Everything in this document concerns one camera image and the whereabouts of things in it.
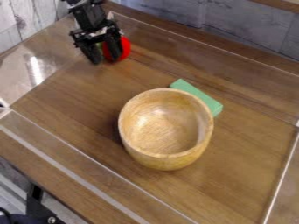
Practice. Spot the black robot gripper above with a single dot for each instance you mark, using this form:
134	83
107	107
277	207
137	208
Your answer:
97	28

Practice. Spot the red felt fruit ball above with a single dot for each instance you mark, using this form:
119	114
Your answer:
126	52

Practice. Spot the green rectangular block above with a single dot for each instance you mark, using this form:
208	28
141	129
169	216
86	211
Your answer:
187	87

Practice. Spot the round wooden bowl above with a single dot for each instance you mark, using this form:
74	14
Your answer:
166	126

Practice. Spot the black table clamp stand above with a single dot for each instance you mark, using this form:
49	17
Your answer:
37	209

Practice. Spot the clear acrylic tray enclosure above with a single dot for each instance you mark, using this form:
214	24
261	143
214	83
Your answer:
59	132

